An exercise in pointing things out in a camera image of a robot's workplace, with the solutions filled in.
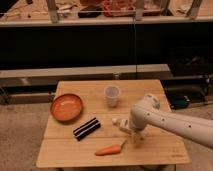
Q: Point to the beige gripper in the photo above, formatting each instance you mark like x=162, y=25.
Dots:
x=137, y=137

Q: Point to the orange bowl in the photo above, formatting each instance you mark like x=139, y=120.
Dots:
x=66, y=107

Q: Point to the wooden folding table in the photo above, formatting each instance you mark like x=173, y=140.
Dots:
x=60, y=148

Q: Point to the white plastic bottle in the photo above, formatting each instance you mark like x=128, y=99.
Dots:
x=122, y=124

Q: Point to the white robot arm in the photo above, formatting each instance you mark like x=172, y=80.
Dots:
x=147, y=111

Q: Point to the long metal bench rail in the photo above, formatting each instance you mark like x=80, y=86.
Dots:
x=50, y=76

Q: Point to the red cloth on shelf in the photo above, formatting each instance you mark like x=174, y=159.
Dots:
x=117, y=8

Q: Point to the black white striped block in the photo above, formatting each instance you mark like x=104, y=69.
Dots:
x=86, y=129

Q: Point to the clear plastic cup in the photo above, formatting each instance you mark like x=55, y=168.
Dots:
x=111, y=94

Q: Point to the black object on shelf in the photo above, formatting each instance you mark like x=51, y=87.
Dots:
x=90, y=11

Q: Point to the orange carrot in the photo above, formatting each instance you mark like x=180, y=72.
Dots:
x=110, y=150

